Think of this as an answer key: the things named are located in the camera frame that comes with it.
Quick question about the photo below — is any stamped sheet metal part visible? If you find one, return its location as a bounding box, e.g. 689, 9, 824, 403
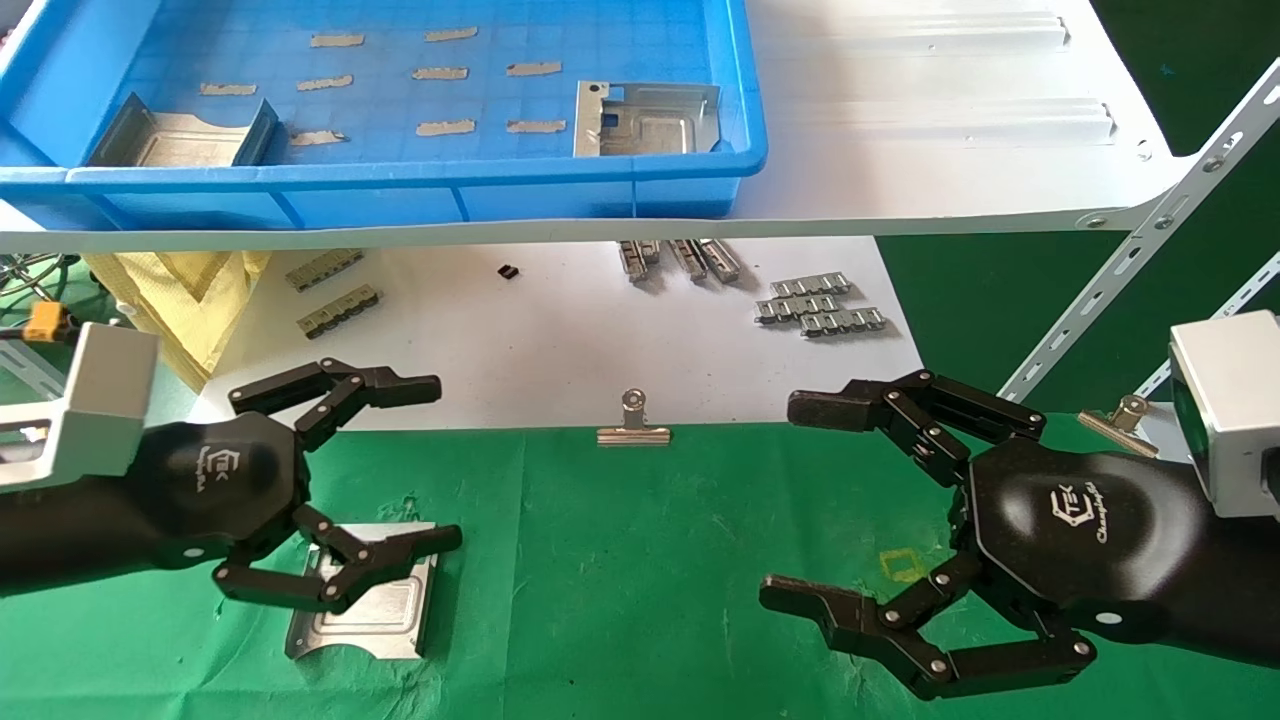
87, 92, 280, 169
573, 80, 723, 159
284, 520, 442, 662

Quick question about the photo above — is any olive connector strip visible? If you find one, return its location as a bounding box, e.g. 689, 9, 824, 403
284, 247, 365, 294
297, 284, 382, 342

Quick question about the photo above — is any white ribbed shelf board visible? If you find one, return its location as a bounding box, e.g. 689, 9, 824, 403
0, 0, 1201, 254

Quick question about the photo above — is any perforated white shelf post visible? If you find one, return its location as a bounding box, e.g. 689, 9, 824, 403
0, 335, 71, 403
1135, 250, 1280, 401
988, 58, 1280, 416

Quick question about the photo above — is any silver binder clip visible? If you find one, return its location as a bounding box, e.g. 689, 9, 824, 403
1077, 394, 1162, 460
596, 388, 672, 448

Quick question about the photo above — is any yellow power connector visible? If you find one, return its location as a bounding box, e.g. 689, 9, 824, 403
21, 302, 74, 345

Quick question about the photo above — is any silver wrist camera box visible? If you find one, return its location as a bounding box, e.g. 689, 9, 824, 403
1168, 310, 1280, 518
0, 321, 160, 492

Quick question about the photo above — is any white flat shelf board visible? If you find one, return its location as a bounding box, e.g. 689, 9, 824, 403
180, 236, 943, 434

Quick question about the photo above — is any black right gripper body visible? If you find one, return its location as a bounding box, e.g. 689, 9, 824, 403
965, 435, 1280, 671

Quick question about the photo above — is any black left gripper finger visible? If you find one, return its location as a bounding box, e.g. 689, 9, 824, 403
211, 503, 464, 616
228, 357, 444, 452

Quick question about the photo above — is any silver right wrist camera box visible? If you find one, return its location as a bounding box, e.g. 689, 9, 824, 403
1168, 310, 1280, 518

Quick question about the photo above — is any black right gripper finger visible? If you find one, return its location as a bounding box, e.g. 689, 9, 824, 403
786, 369, 1048, 491
758, 550, 1098, 702

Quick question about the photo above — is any silver linked clip strip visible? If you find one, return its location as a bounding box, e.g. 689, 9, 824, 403
797, 306, 889, 339
754, 293, 842, 326
769, 271, 854, 299

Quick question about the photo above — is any green table cloth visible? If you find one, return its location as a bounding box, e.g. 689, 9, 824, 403
0, 412, 1280, 720

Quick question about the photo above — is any yellow fabric sheet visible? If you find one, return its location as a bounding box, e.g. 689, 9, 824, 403
84, 250, 273, 393

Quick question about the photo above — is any grey cable bundle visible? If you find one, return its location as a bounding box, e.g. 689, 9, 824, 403
0, 254, 83, 326

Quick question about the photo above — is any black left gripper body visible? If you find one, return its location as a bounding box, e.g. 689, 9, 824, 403
0, 411, 307, 601

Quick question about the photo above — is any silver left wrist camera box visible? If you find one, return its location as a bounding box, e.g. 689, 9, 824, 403
0, 321, 160, 492

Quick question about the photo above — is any blue plastic bin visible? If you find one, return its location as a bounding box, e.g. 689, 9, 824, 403
0, 0, 769, 232

